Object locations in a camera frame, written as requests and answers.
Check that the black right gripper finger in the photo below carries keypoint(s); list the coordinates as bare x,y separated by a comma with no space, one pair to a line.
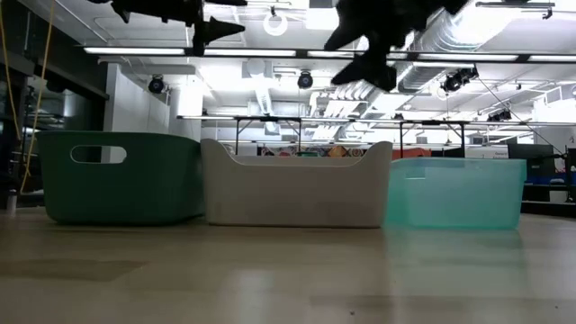
378,69
344,33

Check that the dark teal plastic bin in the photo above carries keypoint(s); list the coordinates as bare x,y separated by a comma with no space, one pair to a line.
135,193

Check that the long ceiling light bar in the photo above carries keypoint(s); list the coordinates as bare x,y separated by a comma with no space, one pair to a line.
135,51

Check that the black spotlight cluster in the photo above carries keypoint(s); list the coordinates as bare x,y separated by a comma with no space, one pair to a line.
456,80

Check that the orange cloth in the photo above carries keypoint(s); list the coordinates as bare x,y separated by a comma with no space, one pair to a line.
411,154

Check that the colourful patterned banner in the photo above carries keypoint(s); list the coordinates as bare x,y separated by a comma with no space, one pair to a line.
337,151

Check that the translucent aqua plastic bin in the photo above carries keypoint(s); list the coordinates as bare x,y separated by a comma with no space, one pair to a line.
454,198

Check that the white plastic bin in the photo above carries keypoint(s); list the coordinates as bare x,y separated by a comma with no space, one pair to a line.
297,198

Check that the dark monitor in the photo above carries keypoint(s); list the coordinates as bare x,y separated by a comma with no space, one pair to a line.
531,162

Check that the black frame table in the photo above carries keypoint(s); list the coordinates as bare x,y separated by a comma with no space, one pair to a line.
432,122
270,119

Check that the black ceiling bracket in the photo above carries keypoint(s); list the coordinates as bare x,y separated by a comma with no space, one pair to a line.
513,4

